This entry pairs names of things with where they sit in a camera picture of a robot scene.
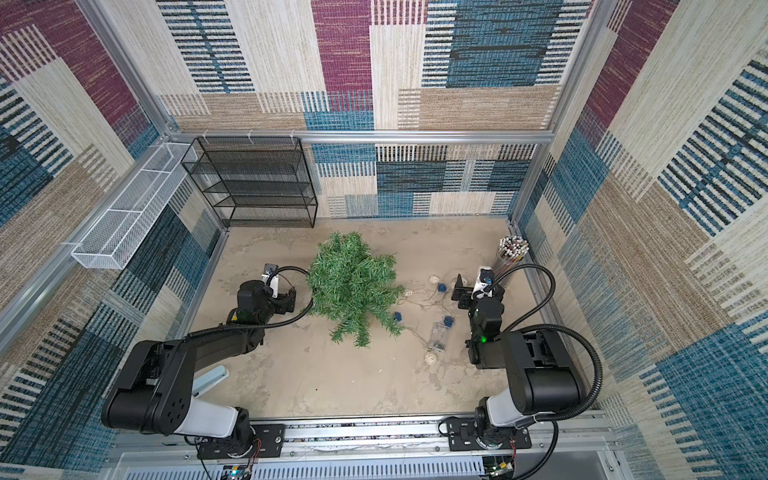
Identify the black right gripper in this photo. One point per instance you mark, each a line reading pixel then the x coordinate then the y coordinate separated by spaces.
pixel 466 295

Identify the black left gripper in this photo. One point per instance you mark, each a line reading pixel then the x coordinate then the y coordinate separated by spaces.
pixel 282 302

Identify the small green christmas tree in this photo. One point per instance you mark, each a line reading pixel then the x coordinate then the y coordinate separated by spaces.
pixel 351 287

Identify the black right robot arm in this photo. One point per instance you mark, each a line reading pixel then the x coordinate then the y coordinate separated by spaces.
pixel 542 377

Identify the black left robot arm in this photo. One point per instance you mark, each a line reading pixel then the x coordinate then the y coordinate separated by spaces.
pixel 153 393

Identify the cup of coloured pencils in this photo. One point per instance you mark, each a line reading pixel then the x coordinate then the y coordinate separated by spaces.
pixel 512 249

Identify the light blue stapler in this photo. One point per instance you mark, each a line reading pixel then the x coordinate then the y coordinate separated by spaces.
pixel 207 381

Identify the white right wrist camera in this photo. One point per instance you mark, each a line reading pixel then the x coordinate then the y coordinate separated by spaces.
pixel 484 283

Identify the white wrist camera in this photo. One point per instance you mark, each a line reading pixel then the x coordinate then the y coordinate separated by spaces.
pixel 271 279
pixel 484 283

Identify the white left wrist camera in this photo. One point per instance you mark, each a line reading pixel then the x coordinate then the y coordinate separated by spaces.
pixel 271 279

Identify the black wire shelf rack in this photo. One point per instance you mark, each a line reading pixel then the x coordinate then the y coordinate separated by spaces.
pixel 254 181

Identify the white wire mesh basket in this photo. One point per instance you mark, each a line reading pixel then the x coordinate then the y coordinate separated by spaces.
pixel 118 233

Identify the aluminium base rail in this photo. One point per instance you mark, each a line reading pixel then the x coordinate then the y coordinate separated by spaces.
pixel 379 447

